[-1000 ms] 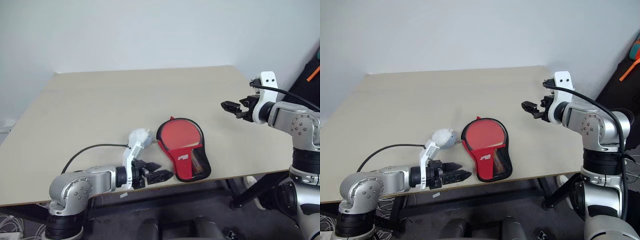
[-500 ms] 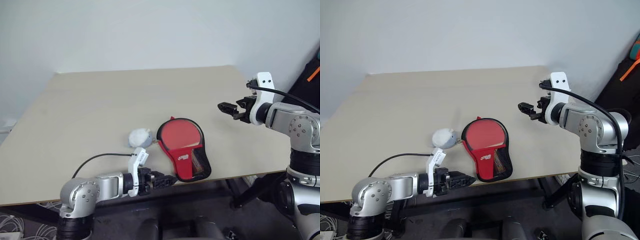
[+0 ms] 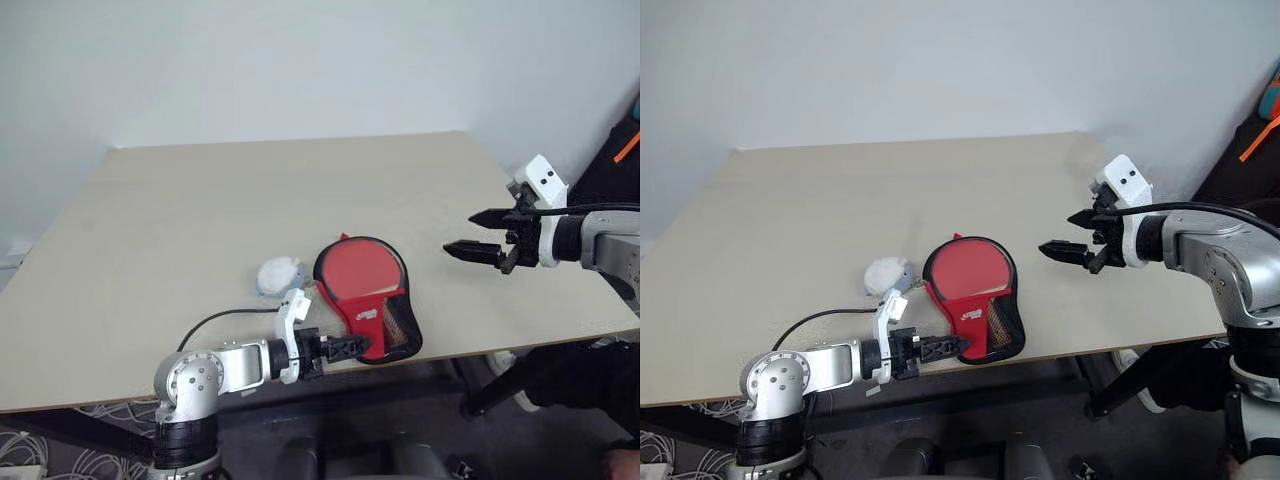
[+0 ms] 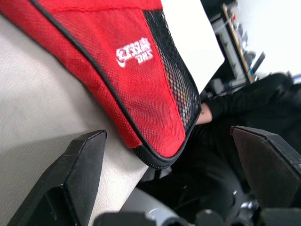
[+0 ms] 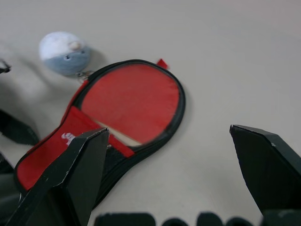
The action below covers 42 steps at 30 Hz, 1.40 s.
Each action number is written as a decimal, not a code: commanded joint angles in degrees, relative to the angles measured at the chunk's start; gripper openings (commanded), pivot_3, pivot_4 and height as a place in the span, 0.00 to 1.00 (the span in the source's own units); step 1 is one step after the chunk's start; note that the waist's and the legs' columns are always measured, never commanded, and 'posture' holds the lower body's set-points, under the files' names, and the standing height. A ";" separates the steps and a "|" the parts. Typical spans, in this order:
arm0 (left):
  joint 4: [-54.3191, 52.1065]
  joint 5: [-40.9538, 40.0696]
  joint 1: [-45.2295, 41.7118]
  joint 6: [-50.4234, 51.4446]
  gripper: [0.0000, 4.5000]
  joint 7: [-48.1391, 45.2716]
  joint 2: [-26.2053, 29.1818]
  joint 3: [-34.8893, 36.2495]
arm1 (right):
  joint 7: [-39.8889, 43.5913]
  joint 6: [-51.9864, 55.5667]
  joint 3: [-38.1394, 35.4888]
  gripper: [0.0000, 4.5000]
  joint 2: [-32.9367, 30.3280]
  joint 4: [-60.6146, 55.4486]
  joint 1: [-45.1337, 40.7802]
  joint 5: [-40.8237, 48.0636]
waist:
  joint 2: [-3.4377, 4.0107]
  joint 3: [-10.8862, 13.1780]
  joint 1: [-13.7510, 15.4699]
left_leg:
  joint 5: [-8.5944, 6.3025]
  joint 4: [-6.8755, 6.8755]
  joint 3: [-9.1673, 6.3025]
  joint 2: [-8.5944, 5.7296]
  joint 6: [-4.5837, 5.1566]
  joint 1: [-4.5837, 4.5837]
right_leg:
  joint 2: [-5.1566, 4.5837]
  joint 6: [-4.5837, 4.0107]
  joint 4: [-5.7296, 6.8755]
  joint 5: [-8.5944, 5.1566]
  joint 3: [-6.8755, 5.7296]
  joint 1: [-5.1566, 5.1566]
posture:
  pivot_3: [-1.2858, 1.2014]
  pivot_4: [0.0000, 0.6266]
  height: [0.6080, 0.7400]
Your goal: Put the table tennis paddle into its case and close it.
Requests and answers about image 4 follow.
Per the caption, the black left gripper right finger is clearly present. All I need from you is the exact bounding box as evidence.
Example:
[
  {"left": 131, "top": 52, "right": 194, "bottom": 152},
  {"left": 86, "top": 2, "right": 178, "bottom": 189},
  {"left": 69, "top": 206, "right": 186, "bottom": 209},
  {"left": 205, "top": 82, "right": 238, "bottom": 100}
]
[{"left": 230, "top": 125, "right": 301, "bottom": 209}]

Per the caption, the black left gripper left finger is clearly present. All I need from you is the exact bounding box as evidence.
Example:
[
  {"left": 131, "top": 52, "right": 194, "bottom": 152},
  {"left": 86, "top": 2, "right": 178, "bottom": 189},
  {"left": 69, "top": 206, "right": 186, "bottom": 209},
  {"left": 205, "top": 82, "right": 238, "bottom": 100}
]
[{"left": 7, "top": 129, "right": 108, "bottom": 226}]

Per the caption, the red table tennis paddle case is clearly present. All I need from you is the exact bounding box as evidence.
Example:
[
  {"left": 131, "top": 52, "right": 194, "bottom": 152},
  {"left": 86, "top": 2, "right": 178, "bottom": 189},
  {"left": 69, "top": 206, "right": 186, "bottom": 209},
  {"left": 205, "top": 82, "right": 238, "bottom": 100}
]
[{"left": 0, "top": 0, "right": 202, "bottom": 170}]

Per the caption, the person in black clothes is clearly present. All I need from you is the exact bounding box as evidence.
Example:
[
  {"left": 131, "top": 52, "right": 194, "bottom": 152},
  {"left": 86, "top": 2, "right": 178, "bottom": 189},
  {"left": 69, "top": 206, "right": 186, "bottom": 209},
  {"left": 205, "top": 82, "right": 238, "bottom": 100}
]
[{"left": 137, "top": 73, "right": 301, "bottom": 222}]

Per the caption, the cluttered wooden shelf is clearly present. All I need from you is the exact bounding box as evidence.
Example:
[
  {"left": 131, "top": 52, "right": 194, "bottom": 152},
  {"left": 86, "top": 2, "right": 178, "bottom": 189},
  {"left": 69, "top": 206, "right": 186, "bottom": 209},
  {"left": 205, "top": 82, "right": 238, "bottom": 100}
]
[{"left": 210, "top": 3, "right": 266, "bottom": 84}]

